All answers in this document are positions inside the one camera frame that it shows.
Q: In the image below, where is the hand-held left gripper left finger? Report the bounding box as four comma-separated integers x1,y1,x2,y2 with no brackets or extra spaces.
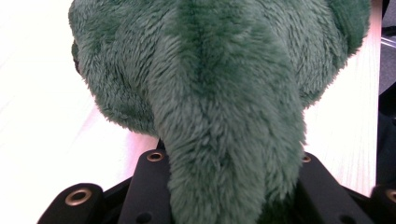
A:
117,148,173,224

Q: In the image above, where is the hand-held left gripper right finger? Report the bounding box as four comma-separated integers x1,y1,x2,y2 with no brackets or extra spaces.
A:
293,152,375,224

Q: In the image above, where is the green fleece garment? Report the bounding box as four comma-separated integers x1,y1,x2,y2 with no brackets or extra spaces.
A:
67,0,372,224

